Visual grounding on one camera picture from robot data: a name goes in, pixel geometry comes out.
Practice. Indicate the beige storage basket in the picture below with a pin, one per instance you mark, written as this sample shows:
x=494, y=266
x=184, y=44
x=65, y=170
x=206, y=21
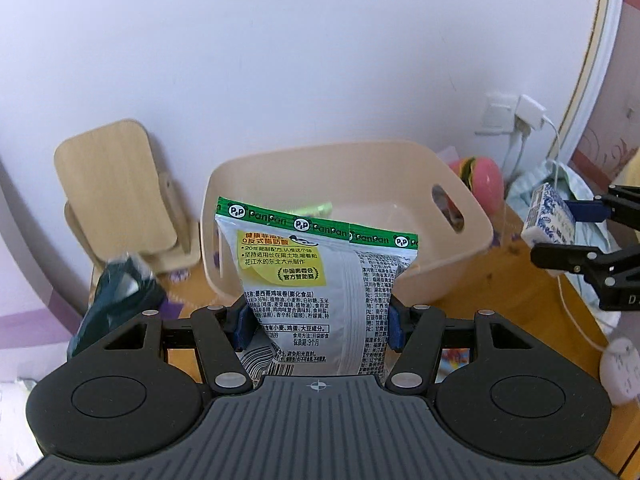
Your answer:
x=350, y=170

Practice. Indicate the wooden desktop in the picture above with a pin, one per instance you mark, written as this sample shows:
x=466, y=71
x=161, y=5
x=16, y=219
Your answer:
x=500, y=280

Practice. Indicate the white wall socket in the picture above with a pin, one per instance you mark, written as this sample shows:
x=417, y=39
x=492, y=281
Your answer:
x=497, y=112

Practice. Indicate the colourful printed packet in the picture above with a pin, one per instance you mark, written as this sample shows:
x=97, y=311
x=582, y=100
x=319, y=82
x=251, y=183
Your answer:
x=454, y=362

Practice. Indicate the light green packet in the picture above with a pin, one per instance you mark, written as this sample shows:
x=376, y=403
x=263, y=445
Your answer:
x=312, y=208

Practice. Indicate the white door frame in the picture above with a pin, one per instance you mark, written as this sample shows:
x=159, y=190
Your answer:
x=592, y=55

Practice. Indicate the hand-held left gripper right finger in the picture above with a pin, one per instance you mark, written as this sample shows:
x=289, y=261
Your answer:
x=395, y=331

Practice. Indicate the light wooden stand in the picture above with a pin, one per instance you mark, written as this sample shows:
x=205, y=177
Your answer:
x=115, y=180

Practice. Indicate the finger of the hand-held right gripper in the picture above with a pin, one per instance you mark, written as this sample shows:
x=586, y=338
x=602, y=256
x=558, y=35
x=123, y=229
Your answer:
x=587, y=211
x=560, y=256

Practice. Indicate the white power strip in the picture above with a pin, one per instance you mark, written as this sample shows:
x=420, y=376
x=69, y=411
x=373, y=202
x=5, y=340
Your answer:
x=619, y=370

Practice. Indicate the pink burger toy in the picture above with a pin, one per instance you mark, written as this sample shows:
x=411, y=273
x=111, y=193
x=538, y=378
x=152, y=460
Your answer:
x=487, y=185

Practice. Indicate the pale green striped cloth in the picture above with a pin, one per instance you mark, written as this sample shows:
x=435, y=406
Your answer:
x=520, y=187

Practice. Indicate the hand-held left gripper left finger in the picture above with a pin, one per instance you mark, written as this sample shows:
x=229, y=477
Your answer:
x=241, y=329

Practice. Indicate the dark green packet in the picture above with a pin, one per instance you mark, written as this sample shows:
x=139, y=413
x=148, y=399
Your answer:
x=110, y=305

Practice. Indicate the blue and white patterned box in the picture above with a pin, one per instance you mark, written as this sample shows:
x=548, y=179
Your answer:
x=547, y=210

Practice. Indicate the green and white snack bag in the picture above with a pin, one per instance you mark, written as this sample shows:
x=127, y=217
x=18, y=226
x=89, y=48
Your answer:
x=300, y=270

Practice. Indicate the white charger plug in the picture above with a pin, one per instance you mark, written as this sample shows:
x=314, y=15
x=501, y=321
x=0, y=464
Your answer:
x=527, y=110

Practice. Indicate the pink patterned panel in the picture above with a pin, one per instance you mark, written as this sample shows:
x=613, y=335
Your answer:
x=617, y=110

